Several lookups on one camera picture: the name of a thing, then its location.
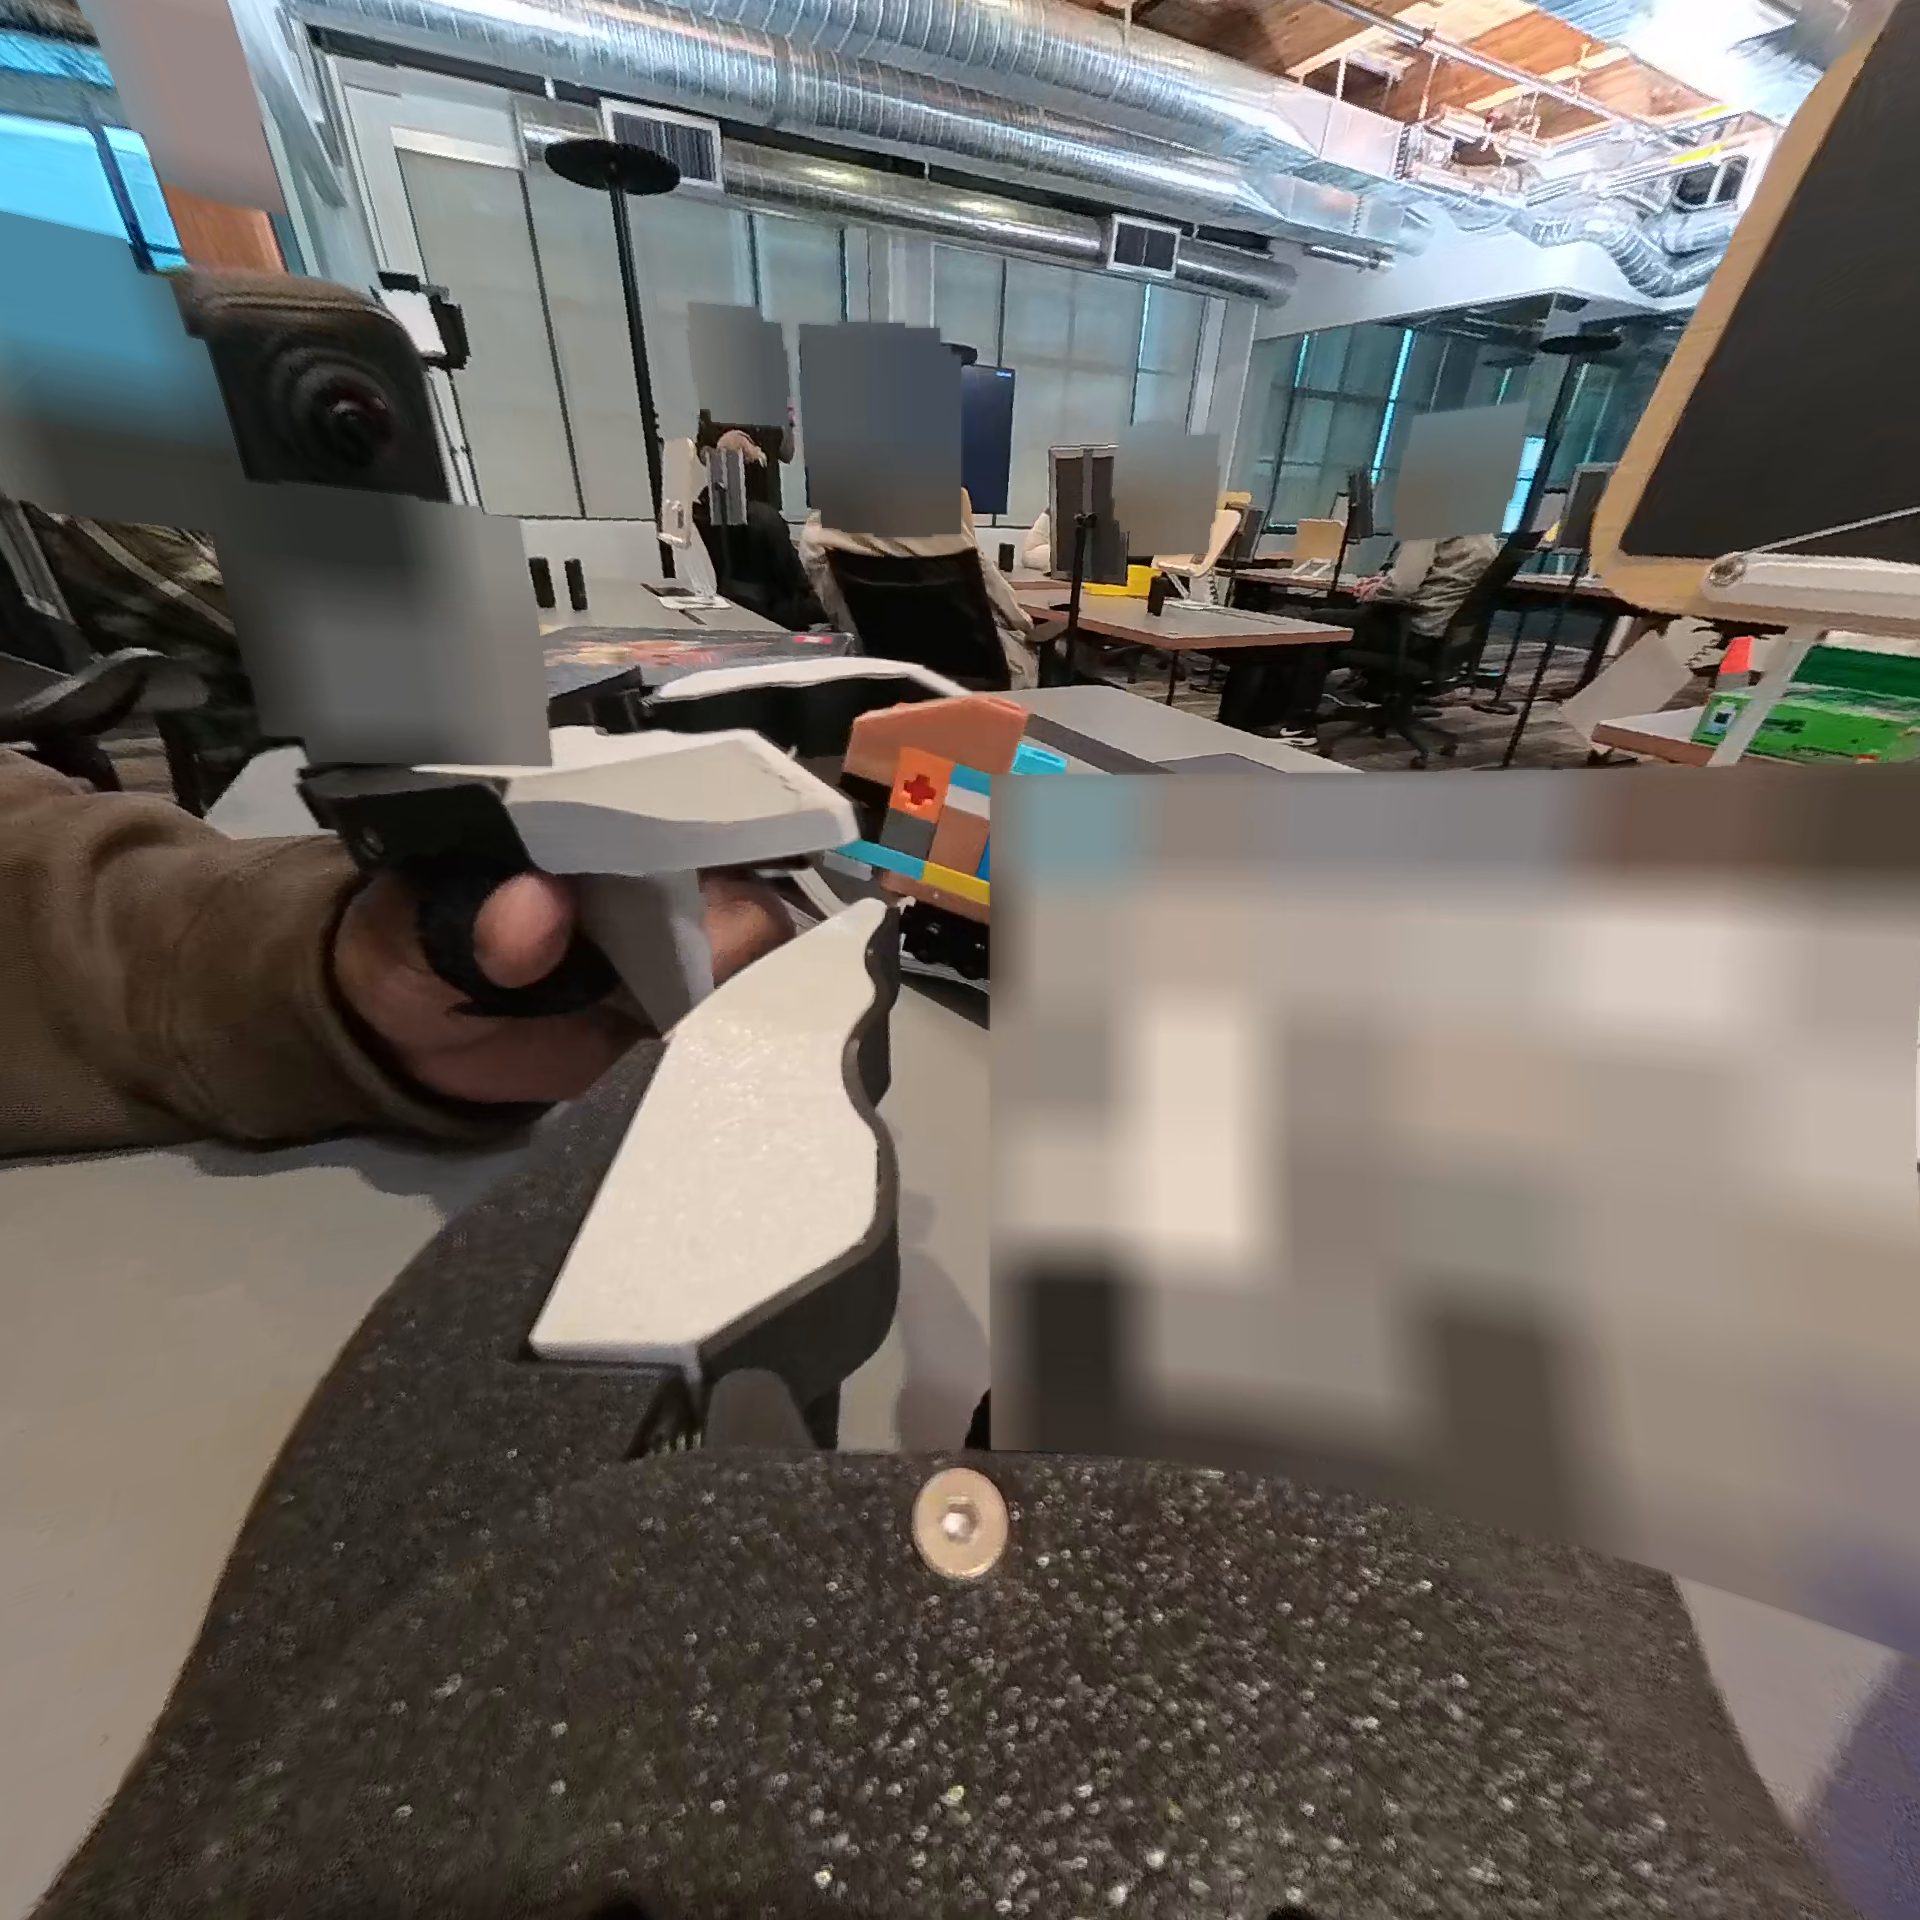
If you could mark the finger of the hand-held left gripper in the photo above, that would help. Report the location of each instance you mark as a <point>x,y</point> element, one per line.
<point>809,678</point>
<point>690,803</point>

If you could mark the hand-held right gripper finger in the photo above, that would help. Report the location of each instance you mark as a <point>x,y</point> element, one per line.
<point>733,1172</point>

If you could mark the multicoloured toy brick model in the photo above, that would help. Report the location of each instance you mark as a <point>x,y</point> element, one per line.
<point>930,750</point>

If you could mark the wood-edged desk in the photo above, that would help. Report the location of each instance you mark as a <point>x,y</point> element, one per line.
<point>1200,623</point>

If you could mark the person's left hand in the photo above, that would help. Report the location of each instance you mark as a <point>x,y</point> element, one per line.
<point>405,1036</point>

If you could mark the black office chair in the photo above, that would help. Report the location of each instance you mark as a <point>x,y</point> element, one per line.
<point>914,616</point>

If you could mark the printed cardboard toy box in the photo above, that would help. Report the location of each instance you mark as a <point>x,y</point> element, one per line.
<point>690,653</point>

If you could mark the black monitor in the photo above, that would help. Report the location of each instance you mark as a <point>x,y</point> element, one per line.
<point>1083,511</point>
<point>989,436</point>

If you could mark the black light panel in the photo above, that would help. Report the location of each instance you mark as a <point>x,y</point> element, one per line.
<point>434,324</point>

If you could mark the black floor lamp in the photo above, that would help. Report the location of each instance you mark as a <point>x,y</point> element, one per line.
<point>613,165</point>

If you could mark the rounded plywood panel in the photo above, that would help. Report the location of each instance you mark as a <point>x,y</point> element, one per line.
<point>1798,376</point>

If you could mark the green box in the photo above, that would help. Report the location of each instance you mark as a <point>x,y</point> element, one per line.
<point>1861,722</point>

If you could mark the silver air duct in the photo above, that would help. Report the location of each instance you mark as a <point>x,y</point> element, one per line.
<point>901,60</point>

